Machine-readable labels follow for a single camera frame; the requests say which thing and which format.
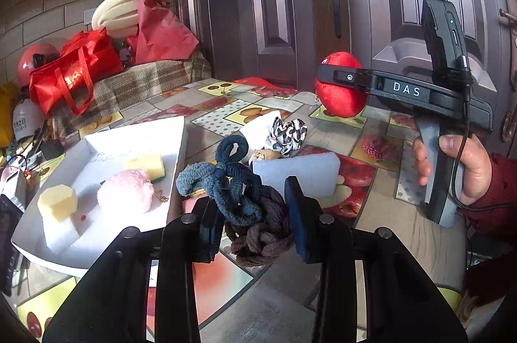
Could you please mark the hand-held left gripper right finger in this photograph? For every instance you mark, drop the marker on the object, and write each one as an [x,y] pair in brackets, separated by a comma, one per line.
[303,230]

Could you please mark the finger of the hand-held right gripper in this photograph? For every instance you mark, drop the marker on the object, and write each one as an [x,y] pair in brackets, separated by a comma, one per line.
[343,78]

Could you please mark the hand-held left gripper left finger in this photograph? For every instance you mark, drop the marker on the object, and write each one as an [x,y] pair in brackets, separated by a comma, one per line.
[208,230]

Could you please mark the red plush ball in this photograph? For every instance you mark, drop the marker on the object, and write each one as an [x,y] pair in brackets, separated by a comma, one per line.
[339,100]

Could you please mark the black and white scrunchie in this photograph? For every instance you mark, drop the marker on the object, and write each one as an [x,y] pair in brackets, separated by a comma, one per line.
[286,135]

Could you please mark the white cloth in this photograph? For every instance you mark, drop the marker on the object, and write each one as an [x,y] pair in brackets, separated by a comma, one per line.
[256,131]

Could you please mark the white cardboard box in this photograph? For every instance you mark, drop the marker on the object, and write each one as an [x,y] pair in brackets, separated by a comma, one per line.
[109,149]

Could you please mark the person's right forearm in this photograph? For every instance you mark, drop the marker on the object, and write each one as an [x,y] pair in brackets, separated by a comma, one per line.
[501,185]

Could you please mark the person's right hand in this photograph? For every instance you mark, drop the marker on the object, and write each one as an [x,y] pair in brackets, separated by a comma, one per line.
[468,169]

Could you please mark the pale blue sponge block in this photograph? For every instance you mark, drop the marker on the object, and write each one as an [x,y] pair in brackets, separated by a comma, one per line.
[299,173]

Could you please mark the fruit print tablecloth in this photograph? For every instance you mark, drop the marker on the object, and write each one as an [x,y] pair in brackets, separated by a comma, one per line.
[383,230]

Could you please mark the flat red shopping bag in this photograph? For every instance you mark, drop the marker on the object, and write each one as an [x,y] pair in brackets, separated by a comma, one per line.
[262,82]

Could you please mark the yellow and green sponge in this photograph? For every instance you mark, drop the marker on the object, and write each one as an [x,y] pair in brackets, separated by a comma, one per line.
[145,164]

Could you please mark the pink fluffy pompom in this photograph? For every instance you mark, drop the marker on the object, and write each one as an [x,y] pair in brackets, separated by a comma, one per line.
[125,191]

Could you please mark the white foam block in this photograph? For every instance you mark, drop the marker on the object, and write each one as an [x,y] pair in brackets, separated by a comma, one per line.
[60,236]

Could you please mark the yellow foam octagon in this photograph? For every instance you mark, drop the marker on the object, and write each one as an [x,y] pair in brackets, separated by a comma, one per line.
[56,201]

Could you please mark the plaid blanket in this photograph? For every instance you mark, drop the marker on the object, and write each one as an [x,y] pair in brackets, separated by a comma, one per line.
[145,84]

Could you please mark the red non-woven bag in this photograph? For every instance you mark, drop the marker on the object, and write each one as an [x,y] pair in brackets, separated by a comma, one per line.
[161,32]

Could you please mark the red tote bag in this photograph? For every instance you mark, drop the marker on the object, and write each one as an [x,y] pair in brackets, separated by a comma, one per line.
[76,72]

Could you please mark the yellow bag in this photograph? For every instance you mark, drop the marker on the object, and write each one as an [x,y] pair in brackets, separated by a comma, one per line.
[6,113]

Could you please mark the white foam roll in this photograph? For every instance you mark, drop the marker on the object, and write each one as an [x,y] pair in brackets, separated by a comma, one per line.
[117,12]

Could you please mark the pink helmet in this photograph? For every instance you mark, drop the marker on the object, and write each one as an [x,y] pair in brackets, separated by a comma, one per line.
[32,64]

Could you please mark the white wall socket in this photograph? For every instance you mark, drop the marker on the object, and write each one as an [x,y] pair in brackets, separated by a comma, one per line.
[89,16]

